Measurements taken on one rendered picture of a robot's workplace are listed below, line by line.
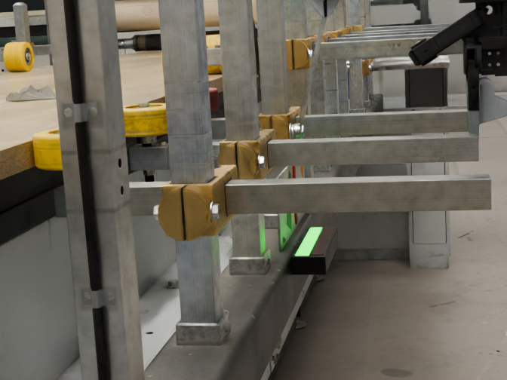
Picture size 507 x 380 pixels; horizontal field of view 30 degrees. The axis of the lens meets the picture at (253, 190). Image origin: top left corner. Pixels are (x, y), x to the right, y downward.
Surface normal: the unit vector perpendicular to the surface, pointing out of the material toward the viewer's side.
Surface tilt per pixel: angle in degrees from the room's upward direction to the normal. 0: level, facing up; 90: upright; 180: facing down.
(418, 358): 0
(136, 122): 90
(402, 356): 0
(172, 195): 90
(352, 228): 90
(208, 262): 90
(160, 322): 0
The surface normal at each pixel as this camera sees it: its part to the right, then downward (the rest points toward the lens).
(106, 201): -0.18, 0.18
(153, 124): 0.40, 0.15
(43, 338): 0.98, -0.02
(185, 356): -0.06, -0.98
